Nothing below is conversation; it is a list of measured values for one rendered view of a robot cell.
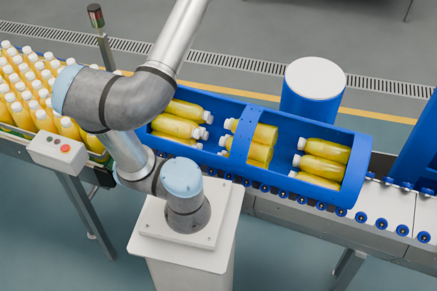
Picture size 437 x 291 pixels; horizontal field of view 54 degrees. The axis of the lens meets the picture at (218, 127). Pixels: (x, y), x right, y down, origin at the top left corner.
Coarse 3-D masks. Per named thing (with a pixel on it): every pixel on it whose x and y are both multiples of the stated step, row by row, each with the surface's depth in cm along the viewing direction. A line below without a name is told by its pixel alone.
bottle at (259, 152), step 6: (228, 138) 162; (228, 144) 161; (252, 144) 159; (258, 144) 159; (264, 144) 160; (228, 150) 162; (252, 150) 158; (258, 150) 158; (264, 150) 157; (270, 150) 161; (252, 156) 159; (258, 156) 158; (264, 156) 157; (264, 162) 159
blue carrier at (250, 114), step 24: (192, 96) 181; (216, 96) 165; (216, 120) 183; (240, 120) 155; (264, 120) 175; (288, 120) 170; (312, 120) 158; (144, 144) 170; (168, 144) 163; (216, 144) 182; (240, 144) 153; (288, 144) 176; (360, 144) 147; (240, 168) 157; (288, 168) 174; (360, 168) 143; (312, 192) 152; (336, 192) 147
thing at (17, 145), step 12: (0, 132) 195; (0, 144) 200; (12, 144) 195; (24, 144) 191; (12, 156) 206; (24, 156) 200; (48, 168) 201; (84, 168) 186; (96, 168) 182; (108, 168) 187; (60, 180) 208; (84, 180) 196; (96, 180) 191; (108, 180) 186; (84, 216) 238
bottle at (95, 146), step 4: (88, 136) 172; (92, 136) 172; (88, 140) 173; (92, 140) 172; (96, 140) 173; (88, 144) 175; (92, 144) 173; (96, 144) 174; (100, 144) 175; (92, 148) 176; (96, 148) 176; (100, 148) 177; (104, 148) 179; (96, 152) 178; (100, 152) 178; (108, 156) 184; (96, 160) 183; (100, 160) 182; (104, 160) 183
